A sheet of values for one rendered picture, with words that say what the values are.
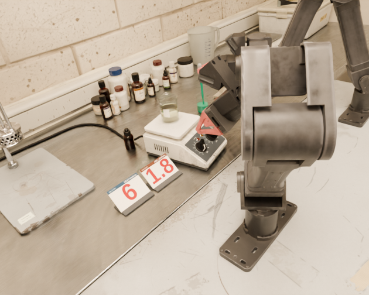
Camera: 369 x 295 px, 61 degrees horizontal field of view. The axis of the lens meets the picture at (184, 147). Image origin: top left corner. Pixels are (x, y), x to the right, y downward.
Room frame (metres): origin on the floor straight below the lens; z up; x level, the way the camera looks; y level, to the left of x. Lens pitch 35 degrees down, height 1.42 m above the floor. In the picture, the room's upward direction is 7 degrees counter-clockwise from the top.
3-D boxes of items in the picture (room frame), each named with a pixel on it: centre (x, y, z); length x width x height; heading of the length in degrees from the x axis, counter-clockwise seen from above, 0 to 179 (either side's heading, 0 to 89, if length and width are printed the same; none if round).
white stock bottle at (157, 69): (1.24, 0.07, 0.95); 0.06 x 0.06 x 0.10
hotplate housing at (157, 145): (0.74, 0.00, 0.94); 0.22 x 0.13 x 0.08; 55
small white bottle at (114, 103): (1.02, 0.23, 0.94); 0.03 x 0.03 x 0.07
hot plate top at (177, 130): (0.75, 0.03, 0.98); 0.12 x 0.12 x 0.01; 55
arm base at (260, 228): (0.42, -0.14, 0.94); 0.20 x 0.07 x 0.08; 134
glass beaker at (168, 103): (0.77, 0.03, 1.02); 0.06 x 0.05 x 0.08; 10
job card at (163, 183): (0.62, 0.07, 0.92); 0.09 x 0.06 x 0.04; 133
